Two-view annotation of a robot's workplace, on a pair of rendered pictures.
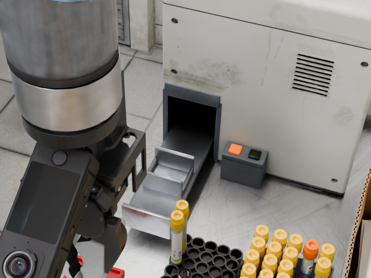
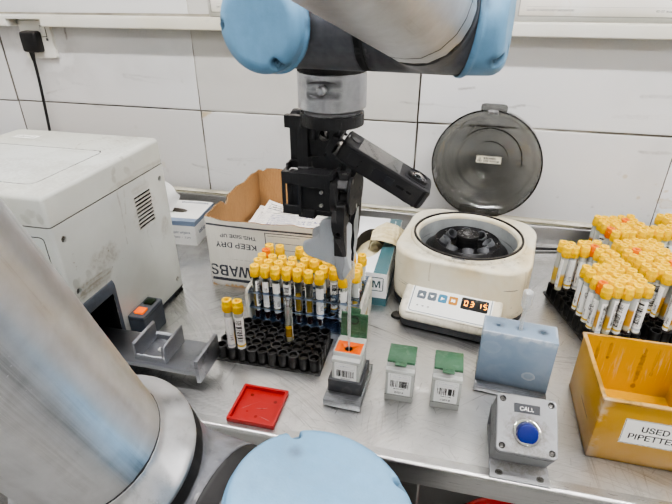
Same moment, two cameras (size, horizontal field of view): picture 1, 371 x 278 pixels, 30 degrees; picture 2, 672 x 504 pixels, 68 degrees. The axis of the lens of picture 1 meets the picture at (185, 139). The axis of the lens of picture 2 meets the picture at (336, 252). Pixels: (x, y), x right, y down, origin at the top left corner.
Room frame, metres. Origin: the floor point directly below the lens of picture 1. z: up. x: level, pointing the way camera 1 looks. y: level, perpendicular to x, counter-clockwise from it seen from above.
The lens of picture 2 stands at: (0.42, 0.64, 1.41)
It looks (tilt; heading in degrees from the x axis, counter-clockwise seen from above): 28 degrees down; 264
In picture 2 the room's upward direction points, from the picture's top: straight up
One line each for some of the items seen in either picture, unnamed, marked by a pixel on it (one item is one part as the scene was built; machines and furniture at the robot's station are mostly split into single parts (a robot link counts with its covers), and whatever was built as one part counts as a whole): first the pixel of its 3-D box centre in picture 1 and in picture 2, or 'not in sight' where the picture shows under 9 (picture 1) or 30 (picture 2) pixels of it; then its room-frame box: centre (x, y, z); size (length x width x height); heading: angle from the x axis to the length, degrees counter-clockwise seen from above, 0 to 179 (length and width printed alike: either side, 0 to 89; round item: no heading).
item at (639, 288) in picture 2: not in sight; (630, 314); (-0.12, 0.03, 0.93); 0.02 x 0.02 x 0.11
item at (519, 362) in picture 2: not in sight; (514, 356); (0.11, 0.10, 0.92); 0.10 x 0.07 x 0.10; 156
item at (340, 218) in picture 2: not in sight; (341, 220); (0.36, 0.11, 1.16); 0.05 x 0.02 x 0.09; 69
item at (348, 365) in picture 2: not in sight; (349, 363); (0.35, 0.09, 0.92); 0.05 x 0.04 x 0.06; 69
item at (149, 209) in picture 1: (174, 165); (146, 344); (0.65, 0.01, 0.92); 0.21 x 0.07 x 0.05; 161
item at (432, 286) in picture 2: not in sight; (462, 265); (0.10, -0.15, 0.94); 0.30 x 0.24 x 0.12; 62
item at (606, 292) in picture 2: not in sight; (600, 315); (-0.07, 0.03, 0.93); 0.02 x 0.02 x 0.11
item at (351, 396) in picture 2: not in sight; (349, 378); (0.35, 0.09, 0.89); 0.09 x 0.05 x 0.04; 69
